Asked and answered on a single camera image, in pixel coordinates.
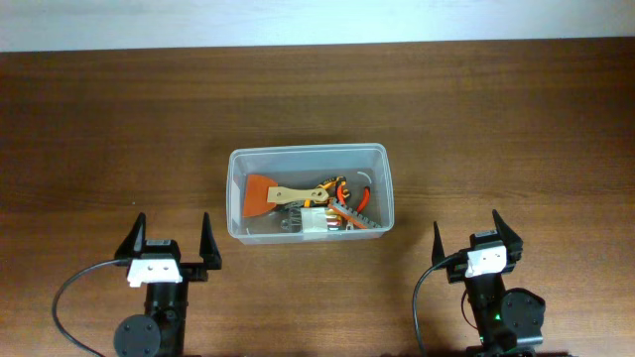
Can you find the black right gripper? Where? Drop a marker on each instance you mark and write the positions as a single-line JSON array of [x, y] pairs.
[[514, 252]]

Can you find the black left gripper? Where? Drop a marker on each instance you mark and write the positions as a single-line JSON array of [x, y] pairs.
[[196, 267]]

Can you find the orange scraper wooden handle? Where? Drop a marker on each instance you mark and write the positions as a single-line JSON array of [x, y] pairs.
[[264, 194]]

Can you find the clear plastic storage box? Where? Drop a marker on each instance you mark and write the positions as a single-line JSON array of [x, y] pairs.
[[305, 167]]

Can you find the metal socket bit rail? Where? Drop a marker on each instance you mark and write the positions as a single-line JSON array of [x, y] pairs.
[[351, 215]]

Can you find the red handled small cutters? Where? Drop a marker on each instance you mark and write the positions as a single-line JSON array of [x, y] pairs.
[[360, 207]]

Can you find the orange black long-nose pliers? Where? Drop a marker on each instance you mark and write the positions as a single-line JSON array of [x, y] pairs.
[[336, 188]]

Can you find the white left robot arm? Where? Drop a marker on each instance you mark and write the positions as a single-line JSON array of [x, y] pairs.
[[160, 329]]

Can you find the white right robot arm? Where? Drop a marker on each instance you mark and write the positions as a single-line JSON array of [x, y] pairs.
[[508, 322]]

